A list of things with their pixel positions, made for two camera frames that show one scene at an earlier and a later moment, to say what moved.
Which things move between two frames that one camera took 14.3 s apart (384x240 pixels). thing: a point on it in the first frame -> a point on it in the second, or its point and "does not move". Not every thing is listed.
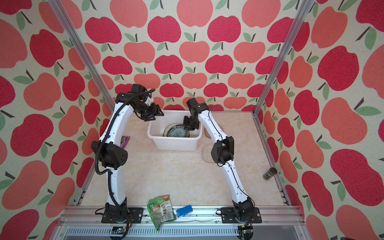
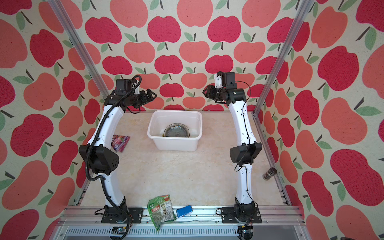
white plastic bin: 155,130 does not move
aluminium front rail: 85,223 does not move
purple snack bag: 124,140 does not move
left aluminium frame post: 84,54 does not move
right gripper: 187,125 -> 211,90
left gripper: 155,111 -> 151,98
